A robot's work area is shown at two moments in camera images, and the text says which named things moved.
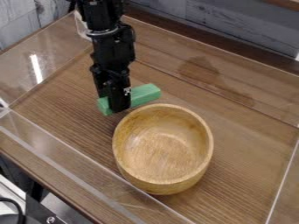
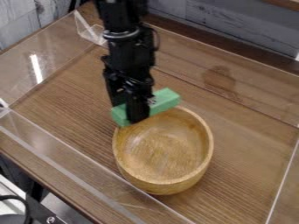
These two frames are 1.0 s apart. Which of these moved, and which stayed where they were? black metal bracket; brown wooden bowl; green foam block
Moved: green foam block
Stayed: black metal bracket; brown wooden bowl
